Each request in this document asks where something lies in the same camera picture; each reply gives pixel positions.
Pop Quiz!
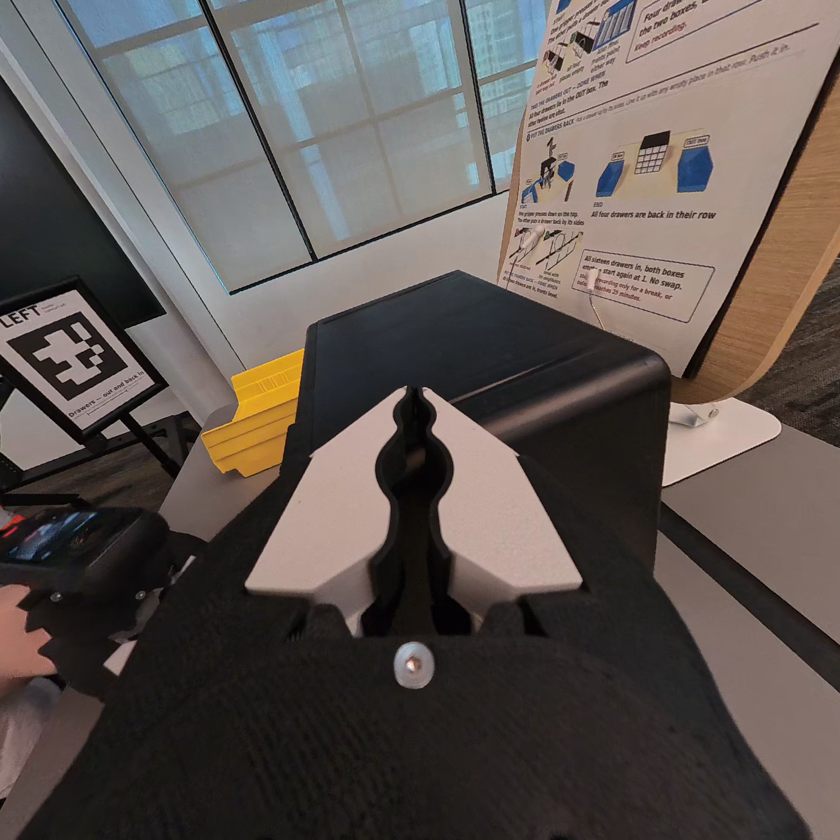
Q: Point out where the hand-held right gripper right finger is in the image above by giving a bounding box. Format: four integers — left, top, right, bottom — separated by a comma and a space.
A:
417, 387, 584, 636

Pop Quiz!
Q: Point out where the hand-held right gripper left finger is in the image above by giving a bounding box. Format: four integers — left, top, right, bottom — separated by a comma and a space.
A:
245, 386, 421, 637

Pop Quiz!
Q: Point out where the yellow storage bin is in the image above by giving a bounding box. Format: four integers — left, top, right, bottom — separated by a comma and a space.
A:
200, 348, 306, 478

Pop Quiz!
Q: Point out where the black drawer cabinet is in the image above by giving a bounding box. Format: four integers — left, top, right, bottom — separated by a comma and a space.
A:
281, 269, 672, 578

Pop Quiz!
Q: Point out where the person's left hand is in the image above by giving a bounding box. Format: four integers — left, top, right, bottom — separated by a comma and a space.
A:
0, 583, 61, 681

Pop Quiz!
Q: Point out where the black sign stand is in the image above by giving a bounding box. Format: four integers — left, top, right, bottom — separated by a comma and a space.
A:
0, 377, 198, 509

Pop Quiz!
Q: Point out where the person's white clothing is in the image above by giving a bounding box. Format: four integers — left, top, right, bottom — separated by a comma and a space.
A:
0, 679, 67, 798

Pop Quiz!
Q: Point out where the framed marker sign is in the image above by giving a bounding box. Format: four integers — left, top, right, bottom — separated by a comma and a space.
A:
0, 276, 170, 442

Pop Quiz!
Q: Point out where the instruction poster on wooden board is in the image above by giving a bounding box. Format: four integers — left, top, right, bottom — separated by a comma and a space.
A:
497, 0, 840, 404

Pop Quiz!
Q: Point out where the printed instruction poster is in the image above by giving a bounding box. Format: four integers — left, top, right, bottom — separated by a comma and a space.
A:
502, 0, 826, 378

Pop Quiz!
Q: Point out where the white cable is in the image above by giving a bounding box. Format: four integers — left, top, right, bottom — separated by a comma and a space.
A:
586, 268, 631, 342

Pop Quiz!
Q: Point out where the black wall screen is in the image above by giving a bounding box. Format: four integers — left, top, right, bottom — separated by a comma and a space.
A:
0, 75, 166, 322

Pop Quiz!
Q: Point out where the glass window wall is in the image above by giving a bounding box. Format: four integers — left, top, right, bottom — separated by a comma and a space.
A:
56, 0, 552, 294

